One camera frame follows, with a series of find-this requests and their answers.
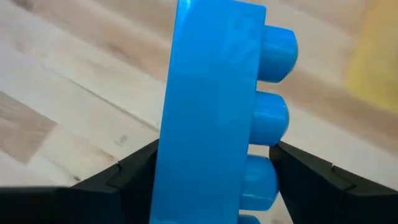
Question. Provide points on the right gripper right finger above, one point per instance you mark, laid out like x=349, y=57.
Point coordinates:
x=326, y=196

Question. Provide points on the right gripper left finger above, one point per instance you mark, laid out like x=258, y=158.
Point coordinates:
x=93, y=202

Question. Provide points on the large blue toy brick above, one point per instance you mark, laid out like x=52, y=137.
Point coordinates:
x=211, y=109

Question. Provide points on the yellow plastic bin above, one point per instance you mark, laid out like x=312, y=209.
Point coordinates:
x=376, y=56

